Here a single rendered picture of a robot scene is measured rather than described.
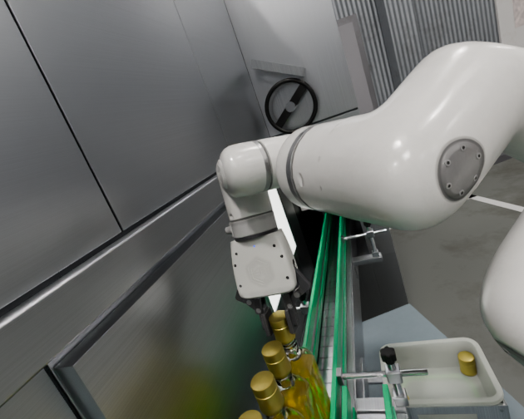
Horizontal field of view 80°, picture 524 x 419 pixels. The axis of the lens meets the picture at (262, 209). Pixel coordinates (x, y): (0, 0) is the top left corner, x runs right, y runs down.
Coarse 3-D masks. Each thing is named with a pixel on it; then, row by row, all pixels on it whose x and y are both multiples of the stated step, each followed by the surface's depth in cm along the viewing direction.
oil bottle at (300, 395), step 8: (296, 376) 50; (296, 384) 48; (304, 384) 49; (288, 392) 47; (296, 392) 47; (304, 392) 48; (312, 392) 51; (288, 400) 47; (296, 400) 47; (304, 400) 47; (312, 400) 50; (304, 408) 47; (312, 408) 49; (304, 416) 47; (312, 416) 48; (320, 416) 52
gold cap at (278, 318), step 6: (276, 312) 53; (282, 312) 53; (270, 318) 52; (276, 318) 52; (282, 318) 51; (270, 324) 52; (276, 324) 51; (282, 324) 51; (276, 330) 51; (282, 330) 51; (288, 330) 51; (276, 336) 52; (282, 336) 51; (288, 336) 51; (294, 336) 52; (282, 342) 52; (288, 342) 51
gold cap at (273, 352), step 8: (264, 344) 49; (272, 344) 48; (280, 344) 47; (264, 352) 47; (272, 352) 46; (280, 352) 46; (264, 360) 47; (272, 360) 46; (280, 360) 46; (288, 360) 48; (272, 368) 46; (280, 368) 46; (288, 368) 47; (280, 376) 47
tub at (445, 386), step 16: (400, 352) 80; (416, 352) 79; (432, 352) 78; (448, 352) 76; (480, 352) 70; (384, 368) 75; (400, 368) 81; (432, 368) 78; (448, 368) 77; (480, 368) 70; (416, 384) 76; (432, 384) 75; (448, 384) 73; (464, 384) 72; (480, 384) 71; (496, 384) 63; (416, 400) 65; (432, 400) 64; (448, 400) 63; (464, 400) 62; (480, 400) 61; (496, 400) 60
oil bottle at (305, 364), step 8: (304, 352) 54; (296, 360) 53; (304, 360) 53; (312, 360) 55; (296, 368) 52; (304, 368) 52; (312, 368) 53; (304, 376) 52; (312, 376) 52; (320, 376) 57; (312, 384) 52; (320, 384) 56; (320, 392) 54; (320, 400) 53; (328, 400) 57; (320, 408) 53; (328, 408) 56; (328, 416) 55
